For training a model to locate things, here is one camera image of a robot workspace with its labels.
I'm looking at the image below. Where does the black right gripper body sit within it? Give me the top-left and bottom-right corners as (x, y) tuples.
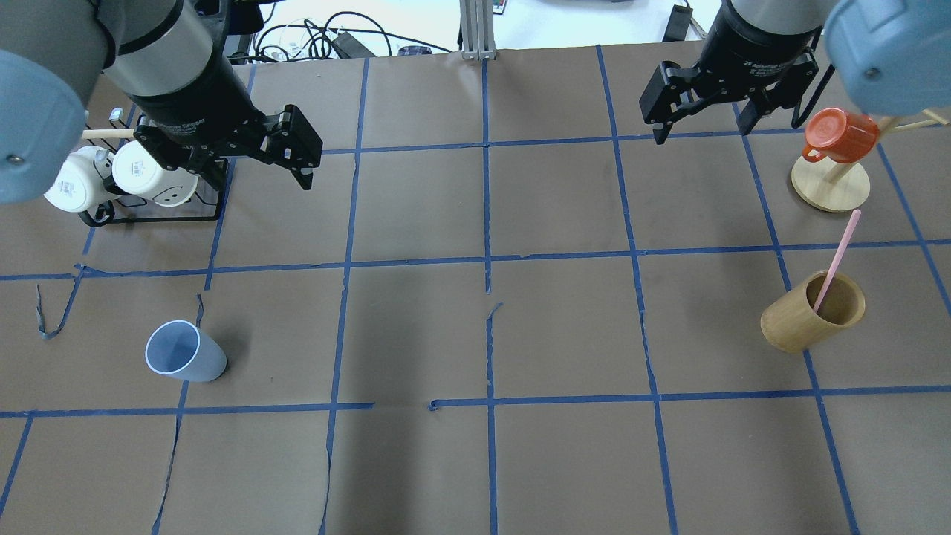
(640, 48), (819, 129)

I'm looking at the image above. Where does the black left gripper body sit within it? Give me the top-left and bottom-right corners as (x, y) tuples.
(134, 104), (323, 192)

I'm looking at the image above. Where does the light blue plastic cup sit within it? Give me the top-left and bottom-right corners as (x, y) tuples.
(145, 320), (227, 383)

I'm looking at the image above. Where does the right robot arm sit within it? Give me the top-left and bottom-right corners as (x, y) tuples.
(639, 1), (950, 143)

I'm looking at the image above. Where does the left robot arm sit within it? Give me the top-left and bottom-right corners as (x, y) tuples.
(1, 1), (323, 204)

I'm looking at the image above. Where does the bamboo chopstick holder cup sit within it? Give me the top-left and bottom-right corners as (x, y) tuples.
(759, 271), (866, 354)

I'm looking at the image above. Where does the orange mug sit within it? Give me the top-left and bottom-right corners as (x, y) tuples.
(802, 108), (880, 165)

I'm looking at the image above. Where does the wooden mug tree stand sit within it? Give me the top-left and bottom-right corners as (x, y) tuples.
(789, 109), (949, 213)

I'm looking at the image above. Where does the white mug with smiley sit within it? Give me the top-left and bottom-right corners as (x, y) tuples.
(111, 141), (198, 207)

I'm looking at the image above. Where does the white mug near rack end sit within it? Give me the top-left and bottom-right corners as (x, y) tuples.
(43, 146), (119, 213)

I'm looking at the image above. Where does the black wire mug rack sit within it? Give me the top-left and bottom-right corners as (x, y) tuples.
(78, 105), (224, 227)

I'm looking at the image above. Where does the aluminium frame post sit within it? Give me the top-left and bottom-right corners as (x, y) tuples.
(458, 0), (497, 60)

